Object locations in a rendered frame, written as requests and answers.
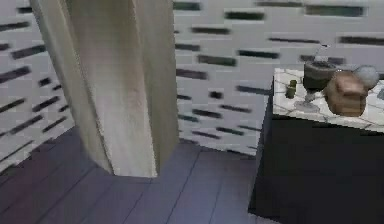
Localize dark grey goblet cup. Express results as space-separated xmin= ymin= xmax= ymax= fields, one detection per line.
xmin=294 ymin=60 xmax=338 ymax=114

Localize small green bottle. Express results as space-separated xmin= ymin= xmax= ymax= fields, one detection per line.
xmin=284 ymin=79 xmax=298 ymax=100

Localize brown bread loaf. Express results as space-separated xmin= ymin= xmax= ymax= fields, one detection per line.
xmin=323 ymin=70 xmax=369 ymax=118

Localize cream fabric curtain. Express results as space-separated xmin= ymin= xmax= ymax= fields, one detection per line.
xmin=29 ymin=0 xmax=180 ymax=178

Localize black cabinet with marble top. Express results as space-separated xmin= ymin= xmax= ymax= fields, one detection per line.
xmin=247 ymin=67 xmax=384 ymax=224

